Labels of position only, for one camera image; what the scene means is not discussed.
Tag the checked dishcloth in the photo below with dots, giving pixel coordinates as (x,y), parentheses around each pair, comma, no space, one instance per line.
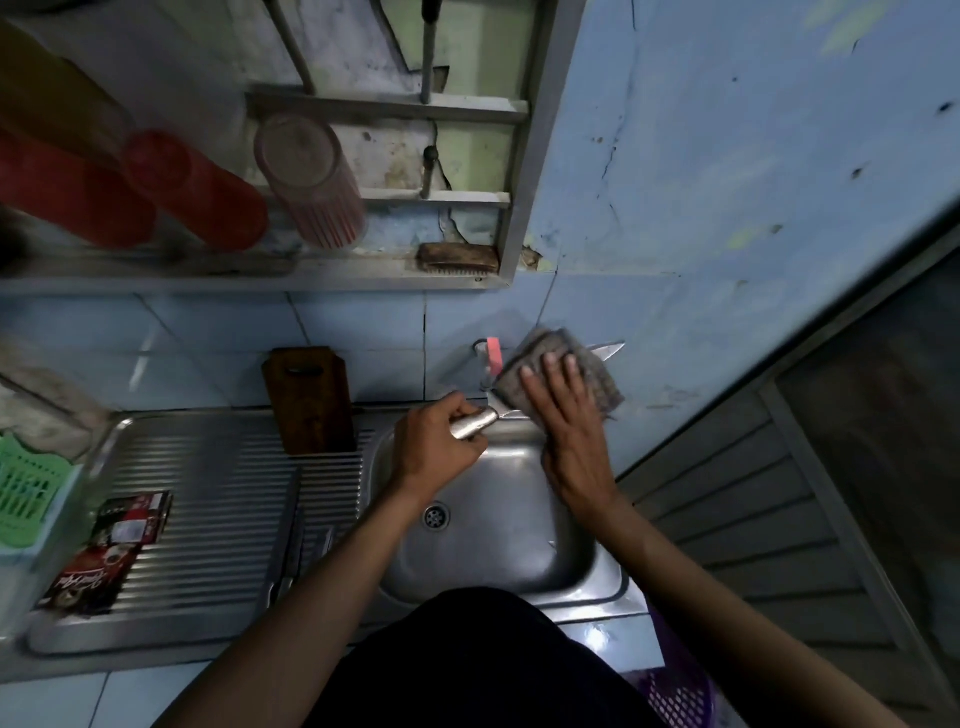
(600,375)

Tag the small wooden cutting board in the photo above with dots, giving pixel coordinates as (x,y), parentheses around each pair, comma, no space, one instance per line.
(311,405)

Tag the grey slatted wooden door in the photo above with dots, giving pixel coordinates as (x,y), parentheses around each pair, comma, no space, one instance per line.
(750,555)

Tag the person's left hand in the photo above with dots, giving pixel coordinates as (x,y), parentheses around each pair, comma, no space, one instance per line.
(431,450)

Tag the purple plastic basket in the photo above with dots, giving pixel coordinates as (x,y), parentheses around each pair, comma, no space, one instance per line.
(675,697)

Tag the stainless steel sink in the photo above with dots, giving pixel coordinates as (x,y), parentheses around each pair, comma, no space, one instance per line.
(195,487)

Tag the red black sachet pack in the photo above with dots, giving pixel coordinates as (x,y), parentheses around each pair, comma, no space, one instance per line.
(105,551)

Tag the red striped drinking glass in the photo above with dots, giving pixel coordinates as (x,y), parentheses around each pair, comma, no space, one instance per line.
(315,184)

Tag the clear plastic container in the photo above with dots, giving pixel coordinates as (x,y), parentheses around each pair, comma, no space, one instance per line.
(19,600)

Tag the person's right hand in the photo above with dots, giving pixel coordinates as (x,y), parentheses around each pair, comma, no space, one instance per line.
(577,450)

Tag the person's left forearm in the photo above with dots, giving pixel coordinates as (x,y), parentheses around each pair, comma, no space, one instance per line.
(315,600)

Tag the yellow plastic cup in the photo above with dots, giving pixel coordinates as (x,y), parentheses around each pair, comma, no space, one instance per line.
(60,90)

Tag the red plastic cup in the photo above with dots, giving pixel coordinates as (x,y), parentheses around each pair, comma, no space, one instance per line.
(75,195)
(199,195)

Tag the green plastic basket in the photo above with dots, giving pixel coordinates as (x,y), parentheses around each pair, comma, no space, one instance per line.
(30,491)

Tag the person's black clothing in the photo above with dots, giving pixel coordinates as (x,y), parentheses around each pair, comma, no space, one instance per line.
(487,667)

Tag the wooden scrub brush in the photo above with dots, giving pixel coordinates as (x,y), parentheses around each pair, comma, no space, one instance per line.
(459,257)

